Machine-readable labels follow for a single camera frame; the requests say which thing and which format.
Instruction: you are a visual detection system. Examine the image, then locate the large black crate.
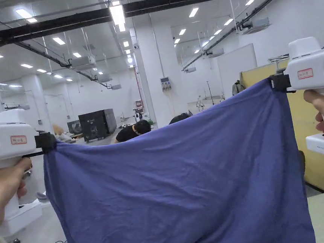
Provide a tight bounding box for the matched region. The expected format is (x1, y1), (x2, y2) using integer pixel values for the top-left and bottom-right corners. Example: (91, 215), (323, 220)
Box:
(78, 107), (119, 144)

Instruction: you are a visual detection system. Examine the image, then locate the grey jacket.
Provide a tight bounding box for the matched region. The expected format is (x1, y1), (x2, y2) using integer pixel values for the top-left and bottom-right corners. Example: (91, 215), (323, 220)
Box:
(230, 80), (245, 96)

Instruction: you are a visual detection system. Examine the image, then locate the small white humanoid robot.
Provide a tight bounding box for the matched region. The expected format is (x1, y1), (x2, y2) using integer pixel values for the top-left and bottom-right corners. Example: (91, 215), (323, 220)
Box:
(194, 93), (206, 113)

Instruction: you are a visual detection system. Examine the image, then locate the grey wall-mounted box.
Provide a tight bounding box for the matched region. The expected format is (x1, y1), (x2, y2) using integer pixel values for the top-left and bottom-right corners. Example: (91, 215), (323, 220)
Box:
(160, 76), (173, 92)

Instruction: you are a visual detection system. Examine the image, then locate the dark blue shirt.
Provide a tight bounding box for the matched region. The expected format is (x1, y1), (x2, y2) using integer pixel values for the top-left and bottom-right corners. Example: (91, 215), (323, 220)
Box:
(33, 73), (317, 243)

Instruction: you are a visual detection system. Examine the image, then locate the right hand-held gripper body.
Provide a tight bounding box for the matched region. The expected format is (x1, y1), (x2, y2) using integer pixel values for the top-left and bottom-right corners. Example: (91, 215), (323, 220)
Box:
(264, 35), (324, 170)

